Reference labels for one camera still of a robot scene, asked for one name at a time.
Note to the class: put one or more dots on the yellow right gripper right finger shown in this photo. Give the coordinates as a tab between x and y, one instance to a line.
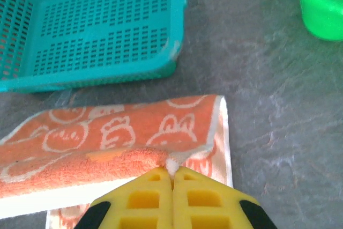
203	202

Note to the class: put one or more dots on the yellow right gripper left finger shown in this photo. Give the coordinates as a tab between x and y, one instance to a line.
144	202

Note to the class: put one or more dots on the orange towel with animal outlines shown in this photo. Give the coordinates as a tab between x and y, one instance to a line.
107	137

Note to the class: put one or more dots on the teal plastic perforated basket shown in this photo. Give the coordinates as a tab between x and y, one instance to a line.
107	25

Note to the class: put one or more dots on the green plastic perforated basket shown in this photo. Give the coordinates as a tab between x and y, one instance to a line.
321	17

